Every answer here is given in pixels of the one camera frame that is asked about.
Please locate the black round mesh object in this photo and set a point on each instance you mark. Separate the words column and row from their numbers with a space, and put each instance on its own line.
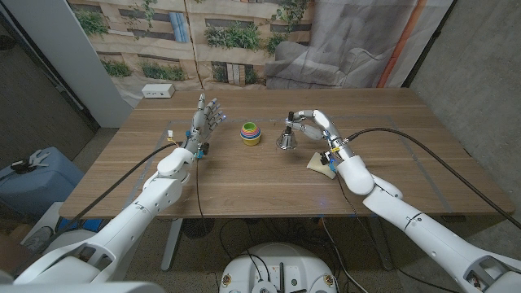
column 198, row 228

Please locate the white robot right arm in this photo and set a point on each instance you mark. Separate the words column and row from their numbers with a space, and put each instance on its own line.
column 427, row 232

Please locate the black and white hand tool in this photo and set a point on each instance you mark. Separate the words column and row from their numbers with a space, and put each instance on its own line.
column 24, row 164

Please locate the white power strip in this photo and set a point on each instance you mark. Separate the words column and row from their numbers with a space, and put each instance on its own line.
column 158, row 90

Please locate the white robot torso base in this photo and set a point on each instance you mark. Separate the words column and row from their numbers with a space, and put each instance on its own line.
column 281, row 260

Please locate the stack of rainbow plastic cups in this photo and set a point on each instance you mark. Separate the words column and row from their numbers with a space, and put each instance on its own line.
column 250, row 136

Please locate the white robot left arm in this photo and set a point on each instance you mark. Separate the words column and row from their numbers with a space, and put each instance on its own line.
column 158, row 195

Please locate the printed fabric backdrop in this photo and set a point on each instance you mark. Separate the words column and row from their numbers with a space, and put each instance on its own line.
column 244, row 61

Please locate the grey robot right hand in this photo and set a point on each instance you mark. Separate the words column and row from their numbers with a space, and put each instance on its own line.
column 325, row 124

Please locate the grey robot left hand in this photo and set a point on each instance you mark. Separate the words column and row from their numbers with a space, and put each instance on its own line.
column 200, row 122

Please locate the blue plastic bin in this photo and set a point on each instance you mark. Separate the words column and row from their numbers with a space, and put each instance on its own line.
column 49, row 183

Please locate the white table leg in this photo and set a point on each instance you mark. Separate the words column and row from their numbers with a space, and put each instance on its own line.
column 380, row 248
column 171, row 244

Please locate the pale yellow sponge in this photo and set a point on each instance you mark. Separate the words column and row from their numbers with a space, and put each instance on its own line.
column 317, row 164

